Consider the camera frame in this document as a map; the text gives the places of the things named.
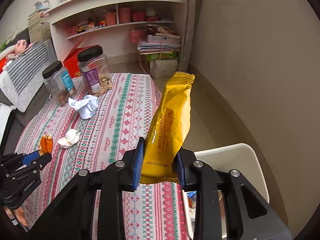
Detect pile of papers and books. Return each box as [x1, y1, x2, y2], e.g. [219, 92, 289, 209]
[137, 24, 182, 55]

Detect beige curtain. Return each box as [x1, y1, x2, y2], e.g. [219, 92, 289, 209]
[178, 0, 201, 72]

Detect red gift box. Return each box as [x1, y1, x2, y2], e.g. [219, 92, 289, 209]
[62, 44, 98, 79]

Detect white stone block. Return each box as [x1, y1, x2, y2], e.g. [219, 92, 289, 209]
[150, 60, 178, 79]

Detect white bookshelf unit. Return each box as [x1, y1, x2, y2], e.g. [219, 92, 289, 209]
[48, 0, 187, 64]

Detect clear jar purple label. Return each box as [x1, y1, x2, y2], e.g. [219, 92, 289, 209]
[77, 46, 113, 96]

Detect striped grey sofa cover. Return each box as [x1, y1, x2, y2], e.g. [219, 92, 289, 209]
[1, 40, 57, 113]

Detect patterned tablecloth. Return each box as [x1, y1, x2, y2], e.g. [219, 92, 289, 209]
[15, 73, 188, 239]

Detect pink plush toy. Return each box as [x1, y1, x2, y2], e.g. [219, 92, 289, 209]
[14, 40, 33, 55]

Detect white tissue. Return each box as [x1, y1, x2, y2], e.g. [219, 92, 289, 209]
[57, 129, 80, 148]

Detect yellow snack wrapper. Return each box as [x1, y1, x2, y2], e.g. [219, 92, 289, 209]
[140, 72, 195, 184]

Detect white paper ball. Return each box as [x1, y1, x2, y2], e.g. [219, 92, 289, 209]
[68, 95, 98, 120]

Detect cream trash bin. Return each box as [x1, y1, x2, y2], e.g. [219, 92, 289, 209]
[182, 143, 270, 239]

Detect pink pen holder cup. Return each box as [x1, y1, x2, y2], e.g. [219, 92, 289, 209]
[104, 11, 117, 26]

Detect pink basket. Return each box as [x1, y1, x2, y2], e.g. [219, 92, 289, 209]
[129, 29, 145, 43]

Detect clear jar blue label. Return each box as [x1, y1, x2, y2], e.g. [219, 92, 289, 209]
[42, 61, 76, 106]

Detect person's hand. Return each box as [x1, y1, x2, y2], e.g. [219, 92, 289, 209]
[4, 206, 28, 227]

